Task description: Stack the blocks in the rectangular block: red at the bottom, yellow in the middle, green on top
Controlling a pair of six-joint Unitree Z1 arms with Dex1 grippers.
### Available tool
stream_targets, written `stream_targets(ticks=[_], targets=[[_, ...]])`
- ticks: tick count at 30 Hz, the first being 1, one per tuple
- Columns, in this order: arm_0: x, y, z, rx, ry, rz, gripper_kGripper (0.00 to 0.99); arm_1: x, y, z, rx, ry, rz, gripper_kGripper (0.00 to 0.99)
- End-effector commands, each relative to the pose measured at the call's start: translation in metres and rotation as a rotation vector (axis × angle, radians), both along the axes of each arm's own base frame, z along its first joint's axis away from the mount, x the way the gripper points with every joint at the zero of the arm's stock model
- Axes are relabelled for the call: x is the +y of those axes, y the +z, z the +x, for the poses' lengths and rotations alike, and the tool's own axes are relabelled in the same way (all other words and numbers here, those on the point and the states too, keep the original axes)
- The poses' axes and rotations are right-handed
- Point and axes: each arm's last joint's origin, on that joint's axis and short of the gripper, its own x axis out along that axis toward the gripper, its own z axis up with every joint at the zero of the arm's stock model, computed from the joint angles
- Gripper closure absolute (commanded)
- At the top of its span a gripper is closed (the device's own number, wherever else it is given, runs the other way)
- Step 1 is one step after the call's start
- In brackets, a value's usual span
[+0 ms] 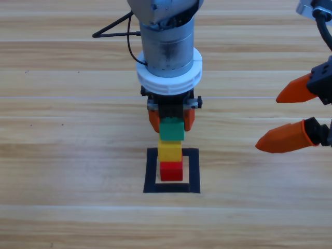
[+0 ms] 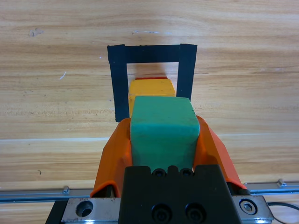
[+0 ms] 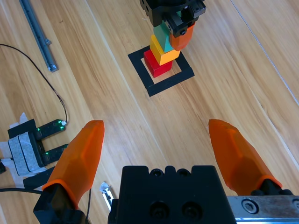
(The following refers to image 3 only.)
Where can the red wooden cube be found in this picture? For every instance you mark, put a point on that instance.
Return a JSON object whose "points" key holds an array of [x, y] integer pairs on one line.
{"points": [[161, 70]]}

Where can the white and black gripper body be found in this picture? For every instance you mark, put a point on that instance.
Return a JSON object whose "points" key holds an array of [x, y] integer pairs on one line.
{"points": [[163, 7]]}

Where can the grey foam pad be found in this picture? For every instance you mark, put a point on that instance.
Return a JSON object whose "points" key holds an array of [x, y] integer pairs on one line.
{"points": [[29, 151], [15, 156]]}

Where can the black tape patch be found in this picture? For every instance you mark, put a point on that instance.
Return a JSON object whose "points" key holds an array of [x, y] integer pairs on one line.
{"points": [[19, 128], [37, 178]]}

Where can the black tape square outline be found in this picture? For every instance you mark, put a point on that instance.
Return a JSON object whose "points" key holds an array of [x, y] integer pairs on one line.
{"points": [[163, 86]]}

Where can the green wooden cube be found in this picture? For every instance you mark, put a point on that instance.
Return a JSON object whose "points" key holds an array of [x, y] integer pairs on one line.
{"points": [[162, 35]]}

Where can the black forked sensor green lights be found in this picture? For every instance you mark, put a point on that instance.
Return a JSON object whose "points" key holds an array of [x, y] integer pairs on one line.
{"points": [[50, 128]]}

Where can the grey aluminium rail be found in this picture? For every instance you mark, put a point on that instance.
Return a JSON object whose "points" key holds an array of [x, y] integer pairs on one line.
{"points": [[37, 30]]}

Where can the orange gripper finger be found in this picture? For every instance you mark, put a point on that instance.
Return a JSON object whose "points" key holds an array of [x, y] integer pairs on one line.
{"points": [[79, 158], [238, 161], [182, 40]]}

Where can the small silver metal piece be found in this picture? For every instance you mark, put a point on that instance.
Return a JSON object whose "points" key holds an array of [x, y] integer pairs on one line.
{"points": [[108, 198]]}

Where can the yellow wooden cube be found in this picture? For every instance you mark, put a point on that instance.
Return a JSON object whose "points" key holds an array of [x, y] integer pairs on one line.
{"points": [[168, 58]]}

